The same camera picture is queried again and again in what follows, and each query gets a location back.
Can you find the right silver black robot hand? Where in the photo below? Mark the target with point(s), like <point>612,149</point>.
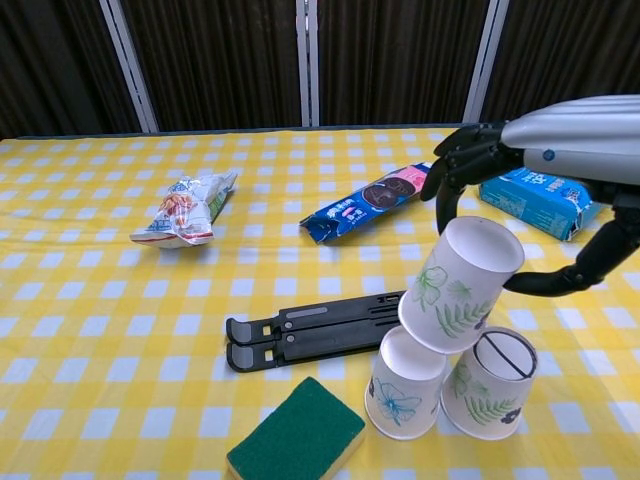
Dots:
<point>575,140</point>

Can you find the white cup green leaf print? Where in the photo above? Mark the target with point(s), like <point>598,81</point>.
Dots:
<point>460,290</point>

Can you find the white cup blue flower print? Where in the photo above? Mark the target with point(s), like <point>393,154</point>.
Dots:
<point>400,395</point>

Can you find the yellow white checkered tablecloth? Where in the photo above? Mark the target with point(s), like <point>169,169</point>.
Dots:
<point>100,300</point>

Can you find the blue chocolate chip cookie box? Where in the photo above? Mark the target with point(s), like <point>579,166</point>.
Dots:
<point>530,202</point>

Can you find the dark pleated curtain panel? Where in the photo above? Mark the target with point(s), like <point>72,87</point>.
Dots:
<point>225,60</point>
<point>50,65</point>
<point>575,45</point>
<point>395,60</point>

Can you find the blue pink cookie box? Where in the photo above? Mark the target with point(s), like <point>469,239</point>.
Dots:
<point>365,202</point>

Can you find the white cup black line bottom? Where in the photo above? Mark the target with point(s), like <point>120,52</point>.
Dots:
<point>492,390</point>

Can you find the black folding stand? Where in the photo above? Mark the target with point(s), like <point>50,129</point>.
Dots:
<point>310,332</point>

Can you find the white crumpled snack bag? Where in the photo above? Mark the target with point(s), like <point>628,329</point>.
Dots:
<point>185,210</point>

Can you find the green yellow sponge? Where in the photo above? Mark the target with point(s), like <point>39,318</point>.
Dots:
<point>295,435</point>

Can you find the white partition post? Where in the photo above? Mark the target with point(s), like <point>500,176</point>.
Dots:
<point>485,60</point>
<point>130,65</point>
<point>307,60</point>

